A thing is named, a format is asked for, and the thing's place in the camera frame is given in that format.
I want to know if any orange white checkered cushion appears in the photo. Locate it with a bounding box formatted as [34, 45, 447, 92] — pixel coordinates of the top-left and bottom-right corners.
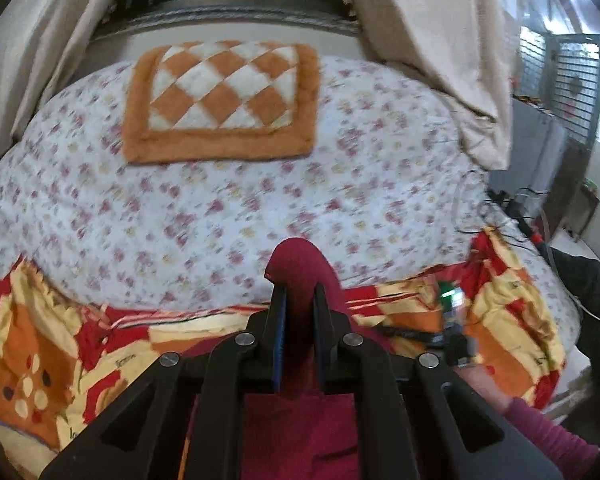
[121, 40, 321, 164]

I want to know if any dark red t-shirt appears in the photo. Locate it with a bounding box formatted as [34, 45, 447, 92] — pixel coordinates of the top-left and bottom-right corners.
[237, 237, 363, 479]

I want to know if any beige curtain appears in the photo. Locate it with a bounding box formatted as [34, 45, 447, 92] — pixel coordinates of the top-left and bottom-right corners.
[0, 0, 513, 170]

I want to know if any right hand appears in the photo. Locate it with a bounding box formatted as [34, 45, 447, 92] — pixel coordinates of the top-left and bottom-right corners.
[454, 364, 513, 414]

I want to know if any red orange cream blanket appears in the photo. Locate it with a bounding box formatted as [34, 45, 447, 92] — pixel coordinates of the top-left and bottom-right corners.
[0, 228, 566, 479]

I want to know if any white floral quilt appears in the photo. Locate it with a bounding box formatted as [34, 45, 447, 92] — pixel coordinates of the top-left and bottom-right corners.
[0, 56, 580, 348]

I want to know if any grey metal cabinet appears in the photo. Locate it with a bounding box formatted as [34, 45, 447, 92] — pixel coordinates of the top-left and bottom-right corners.
[488, 99, 568, 217]

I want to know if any purple knit sleeve forearm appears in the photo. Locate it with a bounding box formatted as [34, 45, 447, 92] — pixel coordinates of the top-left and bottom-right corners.
[503, 398, 600, 479]

